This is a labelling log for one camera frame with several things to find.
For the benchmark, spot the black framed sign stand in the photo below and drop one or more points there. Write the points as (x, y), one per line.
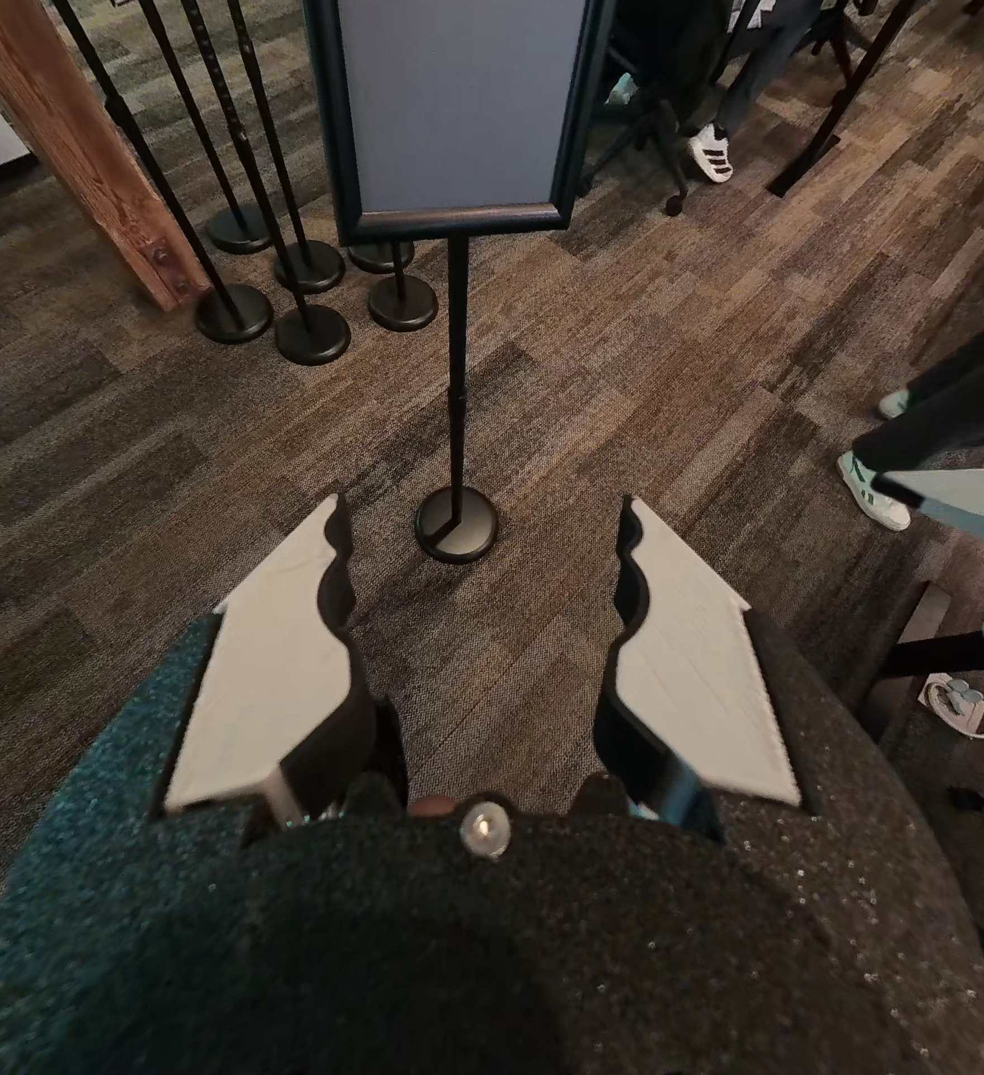
(458, 101)

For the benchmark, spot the white power strip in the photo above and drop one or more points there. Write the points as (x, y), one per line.
(954, 697)

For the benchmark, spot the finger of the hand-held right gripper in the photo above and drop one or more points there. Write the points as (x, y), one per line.
(970, 500)

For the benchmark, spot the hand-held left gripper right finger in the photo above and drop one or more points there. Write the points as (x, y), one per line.
(693, 672)

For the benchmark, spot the black office chair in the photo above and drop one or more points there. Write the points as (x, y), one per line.
(660, 84)

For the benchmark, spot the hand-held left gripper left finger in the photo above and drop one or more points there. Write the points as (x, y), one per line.
(265, 672)

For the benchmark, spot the cluster of black round-base stands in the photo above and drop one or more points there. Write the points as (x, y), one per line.
(232, 315)

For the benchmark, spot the black table leg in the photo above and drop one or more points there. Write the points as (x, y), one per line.
(954, 651)
(845, 92)

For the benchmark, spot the wooden pillar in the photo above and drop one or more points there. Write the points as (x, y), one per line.
(55, 126)

